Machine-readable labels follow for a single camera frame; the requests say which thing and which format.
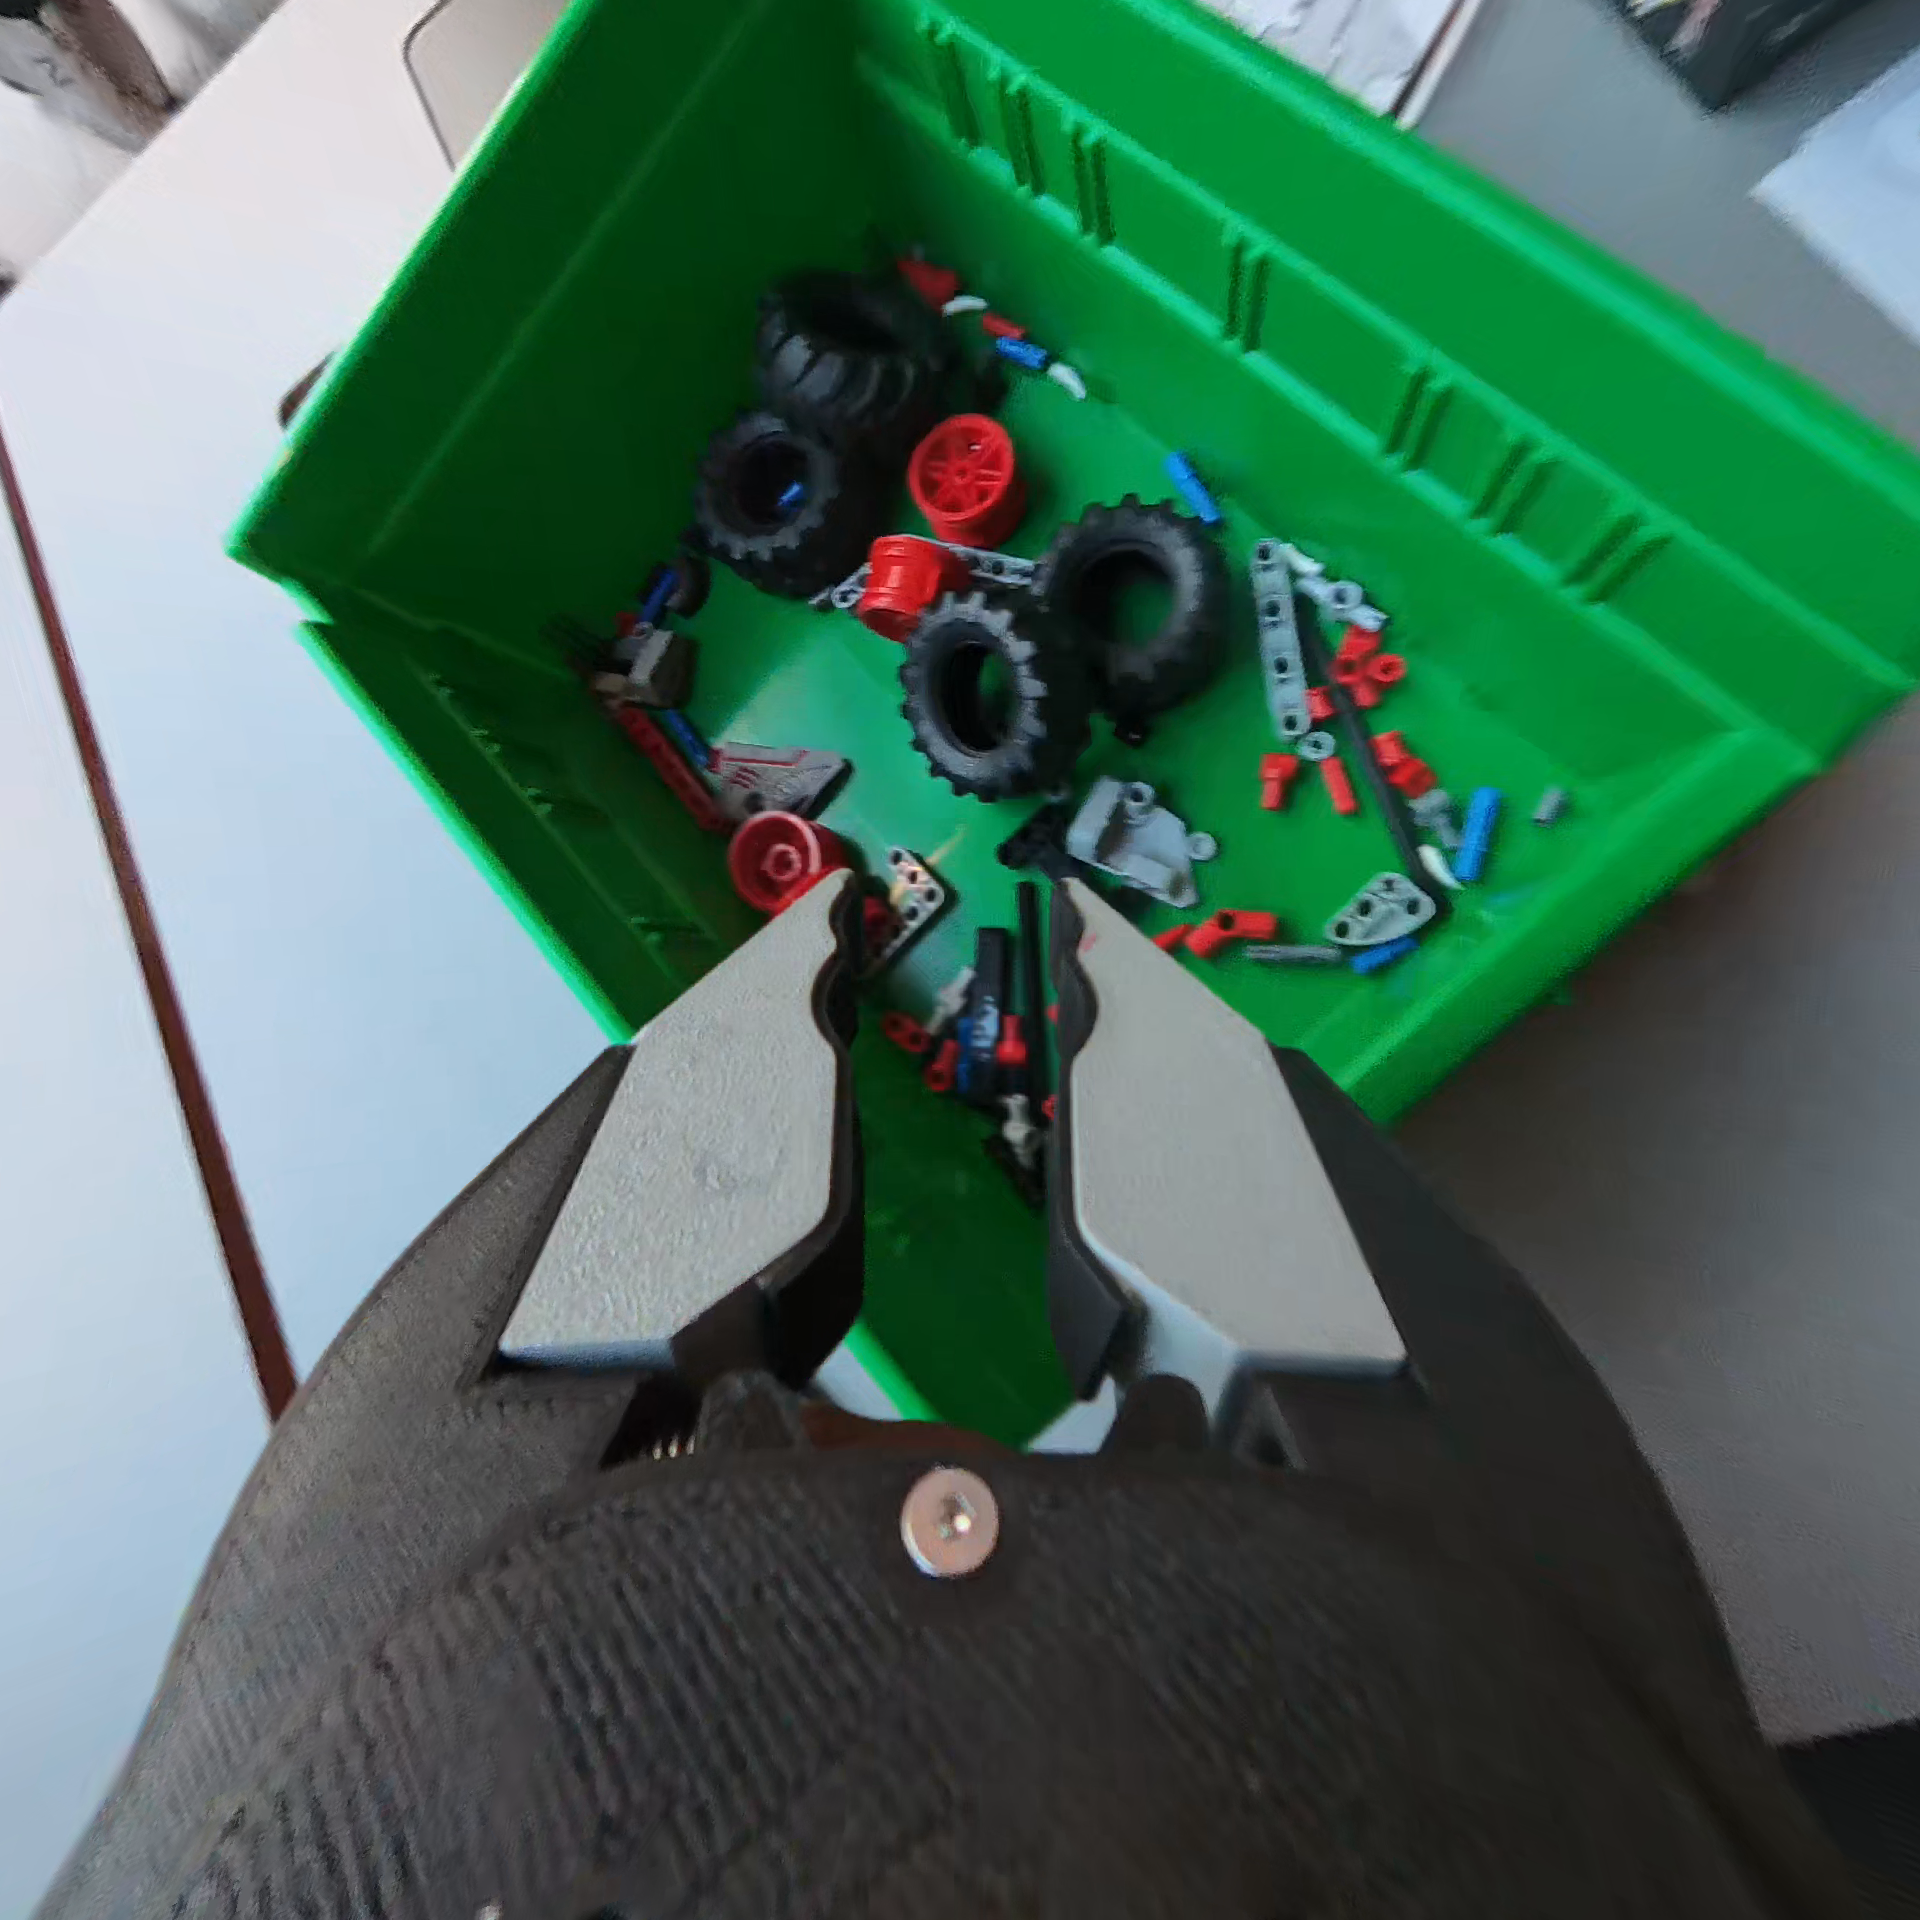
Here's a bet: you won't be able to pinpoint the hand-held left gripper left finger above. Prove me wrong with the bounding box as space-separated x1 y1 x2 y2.
487 870 872 1396

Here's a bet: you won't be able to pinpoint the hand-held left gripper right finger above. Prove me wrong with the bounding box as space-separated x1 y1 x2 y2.
1043 877 1413 1464

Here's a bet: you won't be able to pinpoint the small lego pieces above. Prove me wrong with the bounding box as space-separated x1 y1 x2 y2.
547 247 1577 1208

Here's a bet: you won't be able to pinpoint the green plastic bin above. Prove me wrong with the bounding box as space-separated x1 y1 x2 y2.
223 0 1920 1448

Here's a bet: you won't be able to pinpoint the red lego wheel hub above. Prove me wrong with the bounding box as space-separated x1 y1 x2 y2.
853 535 975 644
727 810 857 916
902 412 1028 549

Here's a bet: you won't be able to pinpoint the grey triangular lego plate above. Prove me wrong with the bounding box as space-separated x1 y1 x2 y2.
1323 870 1444 946

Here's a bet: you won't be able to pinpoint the grey lego panel piece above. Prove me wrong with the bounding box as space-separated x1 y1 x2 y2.
1062 776 1220 912

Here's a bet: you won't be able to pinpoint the grey printed lego panel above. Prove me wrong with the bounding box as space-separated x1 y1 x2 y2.
704 742 854 818

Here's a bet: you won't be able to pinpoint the long red lego beam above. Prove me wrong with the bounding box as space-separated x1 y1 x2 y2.
607 696 736 833

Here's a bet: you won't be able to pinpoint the long black lego axle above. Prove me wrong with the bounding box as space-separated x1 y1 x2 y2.
1294 607 1454 910

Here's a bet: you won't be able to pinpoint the black lego tire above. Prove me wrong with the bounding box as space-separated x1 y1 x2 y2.
1036 498 1235 736
750 270 961 436
896 590 1087 800
691 406 886 600

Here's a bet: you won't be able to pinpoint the grey lego beam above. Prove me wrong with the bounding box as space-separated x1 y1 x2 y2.
1248 537 1309 745

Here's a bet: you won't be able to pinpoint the grey flat panel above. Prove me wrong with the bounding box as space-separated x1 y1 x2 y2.
403 0 579 168

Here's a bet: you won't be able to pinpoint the white printed paper sheet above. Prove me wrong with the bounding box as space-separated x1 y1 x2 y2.
1200 0 1487 120

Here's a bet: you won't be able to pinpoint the black box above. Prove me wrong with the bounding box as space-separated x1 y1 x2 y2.
1604 0 1876 110

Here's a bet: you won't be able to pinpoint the grey square lego frame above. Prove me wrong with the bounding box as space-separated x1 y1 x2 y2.
862 844 958 961

